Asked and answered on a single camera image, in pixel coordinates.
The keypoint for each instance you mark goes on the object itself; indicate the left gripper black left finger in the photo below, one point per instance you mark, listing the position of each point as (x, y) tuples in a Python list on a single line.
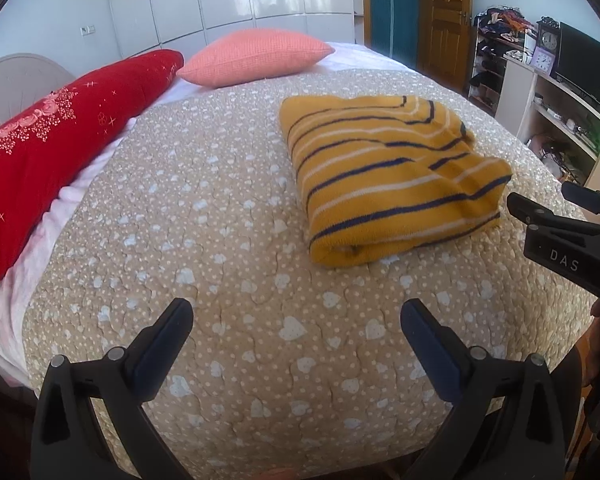
[(67, 441)]

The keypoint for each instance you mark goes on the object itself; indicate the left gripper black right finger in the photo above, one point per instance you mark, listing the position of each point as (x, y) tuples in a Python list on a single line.
[(504, 421)]

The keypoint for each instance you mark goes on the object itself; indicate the yellow striped knit sweater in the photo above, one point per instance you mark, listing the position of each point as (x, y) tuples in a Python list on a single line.
[(380, 175)]

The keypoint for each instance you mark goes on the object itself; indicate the white shelf unit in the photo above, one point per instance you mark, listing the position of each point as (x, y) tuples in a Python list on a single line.
[(533, 104)]

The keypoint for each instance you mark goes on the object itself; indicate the white fleece blanket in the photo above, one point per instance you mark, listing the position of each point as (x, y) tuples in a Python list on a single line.
[(20, 281)]

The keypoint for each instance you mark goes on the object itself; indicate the black television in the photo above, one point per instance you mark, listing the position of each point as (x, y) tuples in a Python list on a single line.
[(578, 63)]

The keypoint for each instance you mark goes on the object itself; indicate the purple alarm clock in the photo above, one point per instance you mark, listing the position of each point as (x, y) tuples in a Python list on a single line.
[(543, 60)]

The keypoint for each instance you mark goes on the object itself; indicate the dark mantel clock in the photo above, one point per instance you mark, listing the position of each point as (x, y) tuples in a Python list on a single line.
[(548, 35)]

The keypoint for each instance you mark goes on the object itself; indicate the beige heart-patterned quilt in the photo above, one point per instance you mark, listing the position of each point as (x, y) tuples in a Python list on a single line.
[(288, 364)]

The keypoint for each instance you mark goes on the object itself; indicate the cluttered shoe rack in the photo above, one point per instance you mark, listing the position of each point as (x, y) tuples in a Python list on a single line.
[(500, 32)]

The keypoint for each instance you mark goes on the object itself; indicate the brown wooden door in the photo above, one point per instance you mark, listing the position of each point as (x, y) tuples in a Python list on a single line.
[(444, 34)]

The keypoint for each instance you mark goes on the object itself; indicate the red floral long pillow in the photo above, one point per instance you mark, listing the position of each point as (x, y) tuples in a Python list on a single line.
[(46, 146)]

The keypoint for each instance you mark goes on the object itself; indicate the teal door curtain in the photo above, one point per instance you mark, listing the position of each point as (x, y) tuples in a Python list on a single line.
[(394, 29)]

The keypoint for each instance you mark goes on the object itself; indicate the white bed headboard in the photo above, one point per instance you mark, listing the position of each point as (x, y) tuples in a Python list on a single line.
[(26, 78)]

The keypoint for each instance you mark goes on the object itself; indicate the pink knit pillow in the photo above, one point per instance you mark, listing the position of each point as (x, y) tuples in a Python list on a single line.
[(253, 54)]

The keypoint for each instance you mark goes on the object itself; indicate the white wall socket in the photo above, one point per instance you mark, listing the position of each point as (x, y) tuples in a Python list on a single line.
[(87, 30)]

